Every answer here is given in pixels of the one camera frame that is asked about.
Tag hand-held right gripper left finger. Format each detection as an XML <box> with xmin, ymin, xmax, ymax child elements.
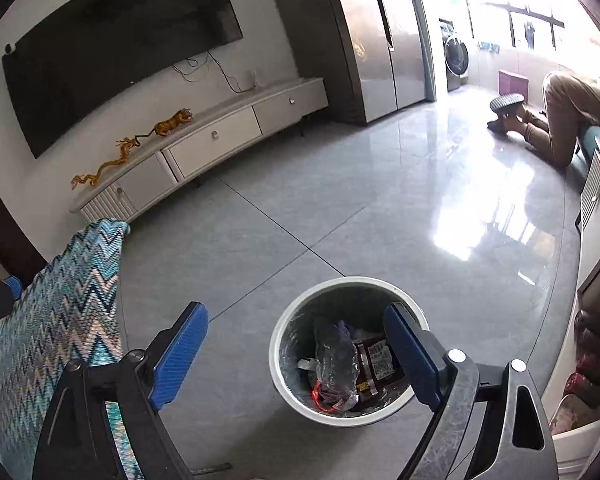
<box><xmin>32</xmin><ymin>301</ymin><xmax>210</xmax><ymax>480</ymax></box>

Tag dark red packet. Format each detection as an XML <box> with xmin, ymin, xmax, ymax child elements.
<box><xmin>354</xmin><ymin>337</ymin><xmax>400</xmax><ymax>404</ymax></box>

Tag balcony window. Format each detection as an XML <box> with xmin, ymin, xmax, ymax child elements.
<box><xmin>472</xmin><ymin>0</ymin><xmax>567</xmax><ymax>53</ymax></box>

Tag white round trash bin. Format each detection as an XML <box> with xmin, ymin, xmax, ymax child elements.
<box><xmin>268</xmin><ymin>276</ymin><xmax>432</xmax><ymax>429</ymax></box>

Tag steel double-door refrigerator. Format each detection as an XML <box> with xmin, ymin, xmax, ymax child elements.
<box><xmin>324</xmin><ymin>0</ymin><xmax>433</xmax><ymax>126</ymax></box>

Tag golden dragon figurine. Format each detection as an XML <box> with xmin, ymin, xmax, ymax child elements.
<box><xmin>71</xmin><ymin>135</ymin><xmax>147</xmax><ymax>191</ymax></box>

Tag black television cable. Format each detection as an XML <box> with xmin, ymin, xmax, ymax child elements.
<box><xmin>172</xmin><ymin>50</ymin><xmax>242</xmax><ymax>94</ymax></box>

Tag zigzag patterned mat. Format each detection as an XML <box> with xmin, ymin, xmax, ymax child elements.
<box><xmin>0</xmin><ymin>216</ymin><xmax>148</xmax><ymax>480</ymax></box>

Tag white television cabinet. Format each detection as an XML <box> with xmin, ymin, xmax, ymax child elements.
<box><xmin>69</xmin><ymin>76</ymin><xmax>330</xmax><ymax>224</ymax></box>

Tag floral cushions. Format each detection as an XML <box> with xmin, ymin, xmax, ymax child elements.
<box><xmin>550</xmin><ymin>305</ymin><xmax>600</xmax><ymax>436</ymax></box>

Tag golden tiger figurine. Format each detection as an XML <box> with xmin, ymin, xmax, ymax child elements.
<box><xmin>135</xmin><ymin>107</ymin><xmax>196</xmax><ymax>139</ymax></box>

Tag washing machine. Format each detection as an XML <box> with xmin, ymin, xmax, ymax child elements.
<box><xmin>438</xmin><ymin>17</ymin><xmax>472</xmax><ymax>93</ymax></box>

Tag pink box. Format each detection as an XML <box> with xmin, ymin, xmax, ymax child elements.
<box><xmin>498</xmin><ymin>68</ymin><xmax>530</xmax><ymax>107</ymax></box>

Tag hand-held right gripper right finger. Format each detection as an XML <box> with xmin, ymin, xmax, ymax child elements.
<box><xmin>382</xmin><ymin>302</ymin><xmax>560</xmax><ymax>480</ymax></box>

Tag black wall television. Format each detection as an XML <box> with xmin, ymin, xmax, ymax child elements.
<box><xmin>1</xmin><ymin>0</ymin><xmax>244</xmax><ymax>160</ymax></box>

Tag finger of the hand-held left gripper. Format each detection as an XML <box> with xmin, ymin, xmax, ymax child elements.
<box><xmin>0</xmin><ymin>275</ymin><xmax>24</xmax><ymax>332</ymax></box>

